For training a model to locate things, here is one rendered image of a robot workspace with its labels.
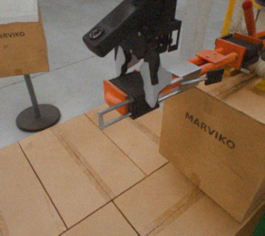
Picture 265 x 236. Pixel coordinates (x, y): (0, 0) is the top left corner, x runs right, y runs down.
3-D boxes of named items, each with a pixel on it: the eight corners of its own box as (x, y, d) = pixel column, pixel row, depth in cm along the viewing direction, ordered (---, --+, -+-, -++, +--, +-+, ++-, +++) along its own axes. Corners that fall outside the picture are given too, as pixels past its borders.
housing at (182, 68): (178, 74, 62) (181, 57, 59) (200, 85, 57) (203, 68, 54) (157, 83, 58) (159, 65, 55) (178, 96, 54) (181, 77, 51)
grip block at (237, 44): (228, 50, 73) (233, 31, 70) (259, 62, 67) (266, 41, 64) (209, 58, 69) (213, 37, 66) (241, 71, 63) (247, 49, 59)
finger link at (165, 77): (180, 100, 47) (173, 51, 44) (157, 112, 44) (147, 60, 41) (169, 99, 49) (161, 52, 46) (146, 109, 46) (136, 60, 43)
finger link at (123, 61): (139, 78, 55) (152, 48, 48) (117, 87, 52) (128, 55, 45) (131, 69, 56) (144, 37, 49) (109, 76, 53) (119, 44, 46)
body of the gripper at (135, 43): (178, 53, 45) (189, -20, 38) (142, 66, 41) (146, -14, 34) (151, 40, 50) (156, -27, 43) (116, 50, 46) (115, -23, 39)
